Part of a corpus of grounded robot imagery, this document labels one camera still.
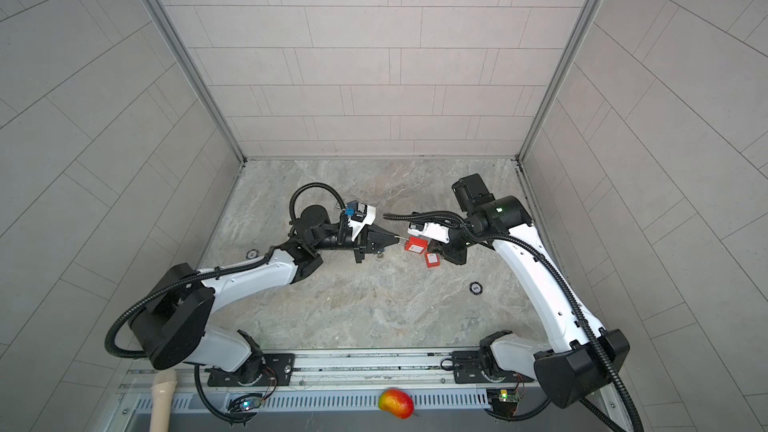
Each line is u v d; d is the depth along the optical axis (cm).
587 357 36
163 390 65
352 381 71
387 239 65
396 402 64
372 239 64
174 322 42
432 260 89
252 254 91
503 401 68
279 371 71
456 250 61
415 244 67
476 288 85
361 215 59
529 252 43
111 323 38
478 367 71
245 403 65
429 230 60
